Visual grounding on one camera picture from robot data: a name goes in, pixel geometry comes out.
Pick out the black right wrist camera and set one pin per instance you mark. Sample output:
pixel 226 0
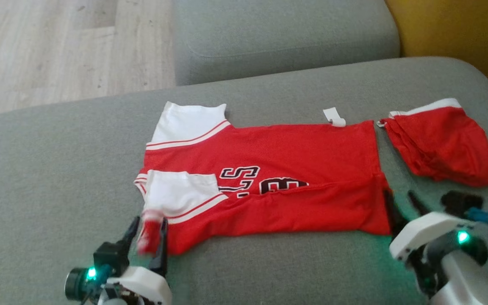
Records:
pixel 460 202

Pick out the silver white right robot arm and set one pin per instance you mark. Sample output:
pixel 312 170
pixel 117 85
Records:
pixel 468 284

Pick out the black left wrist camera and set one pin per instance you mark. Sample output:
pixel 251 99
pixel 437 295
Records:
pixel 108 258

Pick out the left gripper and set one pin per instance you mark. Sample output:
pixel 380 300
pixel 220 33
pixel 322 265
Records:
pixel 146 286

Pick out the red jersey white sleeves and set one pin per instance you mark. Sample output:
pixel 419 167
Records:
pixel 290 148

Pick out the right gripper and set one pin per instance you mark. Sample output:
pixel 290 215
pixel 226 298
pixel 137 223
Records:
pixel 426 228

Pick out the large yellow sofa back cushion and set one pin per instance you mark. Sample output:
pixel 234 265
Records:
pixel 460 29

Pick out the red shorts white stripe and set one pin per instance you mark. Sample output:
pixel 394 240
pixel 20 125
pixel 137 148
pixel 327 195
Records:
pixel 443 144

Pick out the white curled label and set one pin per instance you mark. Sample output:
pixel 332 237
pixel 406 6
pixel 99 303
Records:
pixel 333 115

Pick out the large grey sofa seat cushion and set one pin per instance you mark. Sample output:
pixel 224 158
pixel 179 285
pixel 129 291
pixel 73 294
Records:
pixel 286 38

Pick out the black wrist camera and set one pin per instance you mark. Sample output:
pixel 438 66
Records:
pixel 460 202
pixel 108 258

